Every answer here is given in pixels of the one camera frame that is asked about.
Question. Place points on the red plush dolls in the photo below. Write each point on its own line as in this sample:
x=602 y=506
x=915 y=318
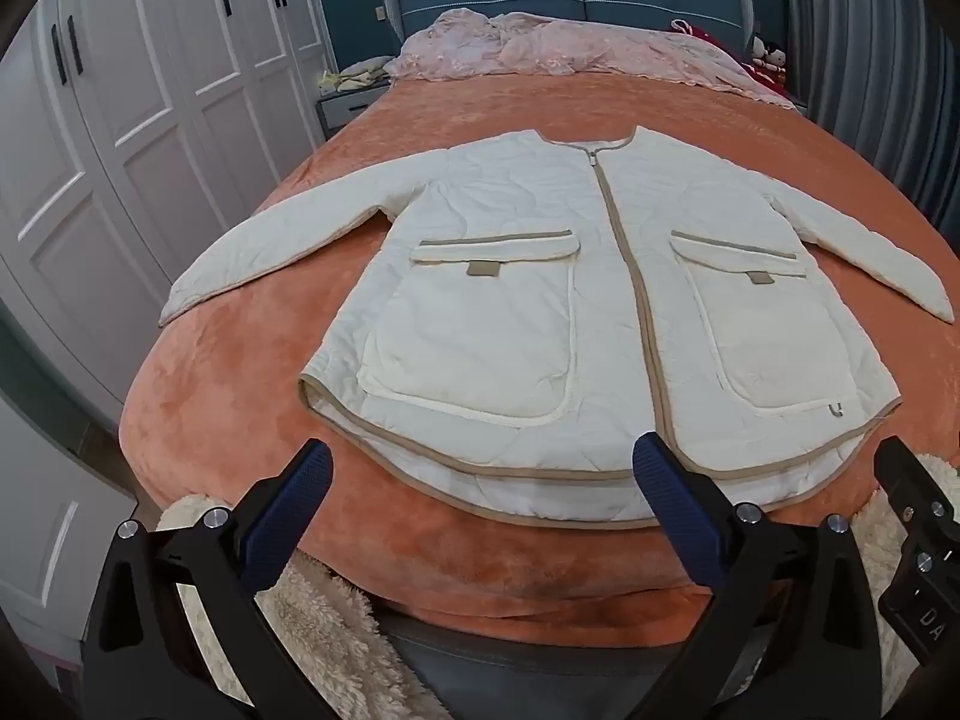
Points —
x=771 y=56

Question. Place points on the grey curtain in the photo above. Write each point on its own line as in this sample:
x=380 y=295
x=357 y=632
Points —
x=877 y=52

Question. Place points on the white quilted jacket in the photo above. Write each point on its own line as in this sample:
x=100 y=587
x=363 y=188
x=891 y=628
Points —
x=510 y=300

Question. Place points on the white panelled door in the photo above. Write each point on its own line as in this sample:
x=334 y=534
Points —
x=45 y=525

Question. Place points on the white panelled wardrobe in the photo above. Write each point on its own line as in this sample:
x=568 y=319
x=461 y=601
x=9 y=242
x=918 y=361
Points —
x=150 y=90

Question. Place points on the grey nightstand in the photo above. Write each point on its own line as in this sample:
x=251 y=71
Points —
x=345 y=111

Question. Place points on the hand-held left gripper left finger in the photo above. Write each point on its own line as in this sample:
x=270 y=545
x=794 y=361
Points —
x=294 y=510

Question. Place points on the orange plush blanket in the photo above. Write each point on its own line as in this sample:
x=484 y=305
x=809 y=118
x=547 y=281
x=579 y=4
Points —
x=247 y=360

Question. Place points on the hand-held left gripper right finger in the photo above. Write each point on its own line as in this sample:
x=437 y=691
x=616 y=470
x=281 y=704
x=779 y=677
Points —
x=675 y=510

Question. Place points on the pink lace bedspread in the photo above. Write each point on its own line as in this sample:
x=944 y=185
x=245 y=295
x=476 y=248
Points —
x=585 y=45

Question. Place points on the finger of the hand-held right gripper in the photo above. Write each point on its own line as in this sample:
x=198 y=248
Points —
x=926 y=532

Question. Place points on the red cloth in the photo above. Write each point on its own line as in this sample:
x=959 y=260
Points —
x=694 y=34

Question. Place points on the dark grey pants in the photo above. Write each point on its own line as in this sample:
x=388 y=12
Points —
x=525 y=682

